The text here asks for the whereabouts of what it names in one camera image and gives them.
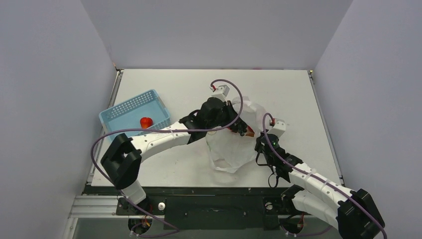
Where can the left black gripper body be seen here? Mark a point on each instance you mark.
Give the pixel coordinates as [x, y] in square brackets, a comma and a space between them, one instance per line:
[216, 123]

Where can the orange fake fruit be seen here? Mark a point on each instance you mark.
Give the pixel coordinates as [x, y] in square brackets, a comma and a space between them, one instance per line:
[249, 132]

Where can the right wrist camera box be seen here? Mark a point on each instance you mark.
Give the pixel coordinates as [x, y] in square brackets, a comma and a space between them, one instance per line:
[277, 127]

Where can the red fake fruit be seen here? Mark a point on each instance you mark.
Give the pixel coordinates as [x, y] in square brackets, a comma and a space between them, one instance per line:
[146, 122]

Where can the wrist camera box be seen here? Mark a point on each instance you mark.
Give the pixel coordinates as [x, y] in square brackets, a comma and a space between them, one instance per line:
[277, 127]
[221, 92]

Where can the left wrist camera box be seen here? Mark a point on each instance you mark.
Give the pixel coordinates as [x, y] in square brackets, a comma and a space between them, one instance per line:
[221, 92]

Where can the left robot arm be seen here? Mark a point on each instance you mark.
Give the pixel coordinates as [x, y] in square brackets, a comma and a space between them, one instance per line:
[124, 156]

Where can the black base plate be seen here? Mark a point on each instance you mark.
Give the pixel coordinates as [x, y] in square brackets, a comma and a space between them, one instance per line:
[220, 208]

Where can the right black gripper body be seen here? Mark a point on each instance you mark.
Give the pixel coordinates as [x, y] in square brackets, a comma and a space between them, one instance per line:
[261, 145]

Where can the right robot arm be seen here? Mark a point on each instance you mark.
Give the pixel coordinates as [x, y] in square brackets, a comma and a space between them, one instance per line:
[353, 213]

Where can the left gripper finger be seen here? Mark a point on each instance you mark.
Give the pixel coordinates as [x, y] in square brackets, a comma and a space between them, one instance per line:
[229, 111]
[239, 127]

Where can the white plastic bag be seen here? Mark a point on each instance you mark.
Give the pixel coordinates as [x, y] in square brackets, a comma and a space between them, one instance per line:
[229, 151]

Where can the blue plastic basket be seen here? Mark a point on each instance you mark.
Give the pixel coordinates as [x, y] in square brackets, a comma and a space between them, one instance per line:
[129, 113]

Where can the aluminium frame rail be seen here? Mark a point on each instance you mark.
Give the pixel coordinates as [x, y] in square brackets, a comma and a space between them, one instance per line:
[95, 207]

